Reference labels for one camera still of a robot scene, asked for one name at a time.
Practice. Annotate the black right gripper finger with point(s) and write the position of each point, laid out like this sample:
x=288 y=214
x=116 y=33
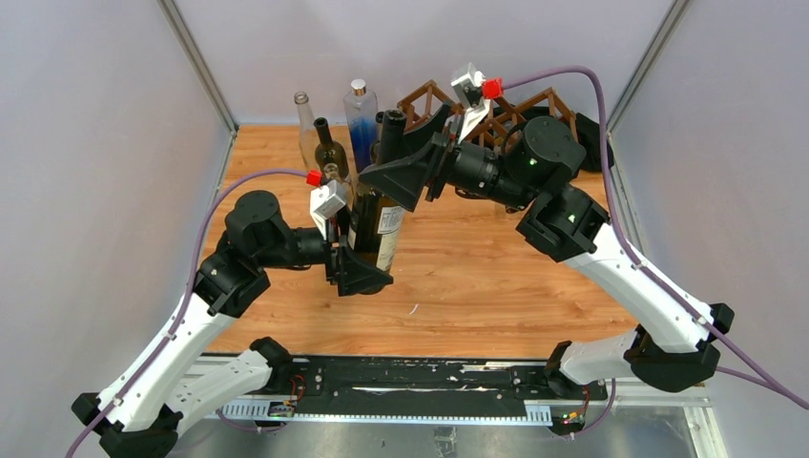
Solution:
x=416 y=138
x=404 y=179

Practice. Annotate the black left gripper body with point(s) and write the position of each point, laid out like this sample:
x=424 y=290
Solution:
x=334 y=237

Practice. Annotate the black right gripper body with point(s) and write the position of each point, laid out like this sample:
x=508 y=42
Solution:
x=476 y=171

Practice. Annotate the dark bottle rack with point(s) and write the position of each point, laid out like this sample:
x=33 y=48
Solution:
x=376 y=220

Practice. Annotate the blue square glass bottle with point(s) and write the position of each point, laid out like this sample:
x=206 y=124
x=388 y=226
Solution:
x=360 y=107

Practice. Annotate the dark bottle white label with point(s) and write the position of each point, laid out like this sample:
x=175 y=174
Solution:
x=330 y=150

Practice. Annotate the clear round glass bottle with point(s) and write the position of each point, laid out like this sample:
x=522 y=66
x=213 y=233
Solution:
x=308 y=137

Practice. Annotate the dark bottle barcode label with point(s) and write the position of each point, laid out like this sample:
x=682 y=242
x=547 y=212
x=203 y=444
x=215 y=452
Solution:
x=378 y=136

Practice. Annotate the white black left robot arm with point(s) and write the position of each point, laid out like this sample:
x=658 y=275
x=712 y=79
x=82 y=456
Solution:
x=146 y=410

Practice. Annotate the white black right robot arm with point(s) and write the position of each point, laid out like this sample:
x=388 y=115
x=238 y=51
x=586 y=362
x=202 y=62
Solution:
x=673 y=345

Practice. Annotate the brown wooden wine rack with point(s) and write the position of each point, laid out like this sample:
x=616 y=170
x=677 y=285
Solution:
x=491 y=132

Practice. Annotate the black cloth behind rack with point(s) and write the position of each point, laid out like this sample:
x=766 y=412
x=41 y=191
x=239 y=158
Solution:
x=587 y=130

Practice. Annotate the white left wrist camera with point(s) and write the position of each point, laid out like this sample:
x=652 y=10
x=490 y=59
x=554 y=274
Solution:
x=325 y=202

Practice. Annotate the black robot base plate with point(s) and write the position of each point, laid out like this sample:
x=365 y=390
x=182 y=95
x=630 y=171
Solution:
x=408 y=390

